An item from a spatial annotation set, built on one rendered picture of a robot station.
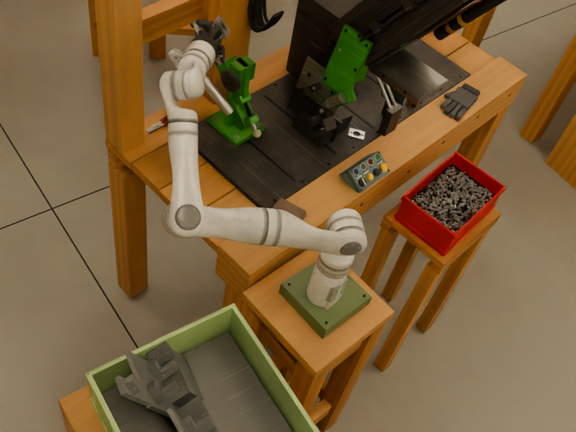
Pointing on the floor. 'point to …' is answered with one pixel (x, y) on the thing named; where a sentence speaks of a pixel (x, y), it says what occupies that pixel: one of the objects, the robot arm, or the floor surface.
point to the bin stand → (385, 242)
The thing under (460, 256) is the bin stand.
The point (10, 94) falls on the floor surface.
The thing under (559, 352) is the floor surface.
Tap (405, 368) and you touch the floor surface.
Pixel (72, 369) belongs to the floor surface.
